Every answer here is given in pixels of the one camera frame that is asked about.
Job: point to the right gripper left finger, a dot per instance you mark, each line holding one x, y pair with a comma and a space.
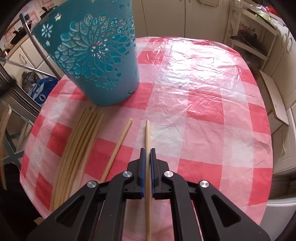
97, 210

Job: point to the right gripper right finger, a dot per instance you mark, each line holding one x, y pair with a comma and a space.
199, 210

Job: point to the bamboo chopstick bundle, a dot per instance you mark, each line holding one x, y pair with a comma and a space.
76, 152
77, 175
69, 153
79, 119

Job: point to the lone bamboo chopstick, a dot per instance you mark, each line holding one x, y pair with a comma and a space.
115, 151

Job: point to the white kitchen storage rack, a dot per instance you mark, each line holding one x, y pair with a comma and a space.
250, 27

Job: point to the white lower kitchen cabinets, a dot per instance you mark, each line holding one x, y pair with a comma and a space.
190, 19

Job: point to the red white checkered tablecloth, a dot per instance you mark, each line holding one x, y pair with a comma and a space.
207, 120

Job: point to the white wooden step stool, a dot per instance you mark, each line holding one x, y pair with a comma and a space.
273, 102

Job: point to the blue plastic bag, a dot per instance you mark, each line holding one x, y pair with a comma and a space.
41, 90

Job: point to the teal perforated plastic basket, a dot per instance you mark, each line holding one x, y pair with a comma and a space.
94, 44

